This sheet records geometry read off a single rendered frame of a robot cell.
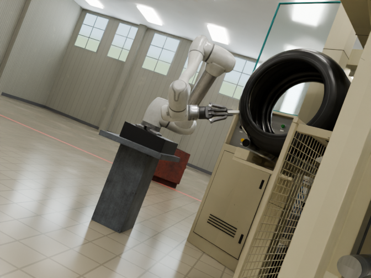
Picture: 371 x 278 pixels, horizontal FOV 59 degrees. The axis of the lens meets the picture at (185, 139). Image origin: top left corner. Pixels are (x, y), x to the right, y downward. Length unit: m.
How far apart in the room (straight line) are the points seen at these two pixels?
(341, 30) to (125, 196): 1.81
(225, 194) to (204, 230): 0.35
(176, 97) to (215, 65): 0.60
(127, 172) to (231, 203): 0.87
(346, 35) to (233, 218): 1.51
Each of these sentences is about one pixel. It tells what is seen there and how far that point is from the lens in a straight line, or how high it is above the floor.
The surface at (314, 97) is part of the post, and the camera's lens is 2.20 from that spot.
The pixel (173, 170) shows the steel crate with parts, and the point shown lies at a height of 0.28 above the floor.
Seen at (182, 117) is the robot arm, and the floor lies 0.90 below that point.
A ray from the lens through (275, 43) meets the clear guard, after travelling 2.99.
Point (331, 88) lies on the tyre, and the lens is 1.73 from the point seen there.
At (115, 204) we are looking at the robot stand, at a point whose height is 0.18.
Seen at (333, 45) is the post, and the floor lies 1.68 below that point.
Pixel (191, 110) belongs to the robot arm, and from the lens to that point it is 1.83.
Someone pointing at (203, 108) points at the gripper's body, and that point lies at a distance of 1.85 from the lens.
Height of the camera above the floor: 0.77
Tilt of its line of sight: 1 degrees up
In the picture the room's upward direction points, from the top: 21 degrees clockwise
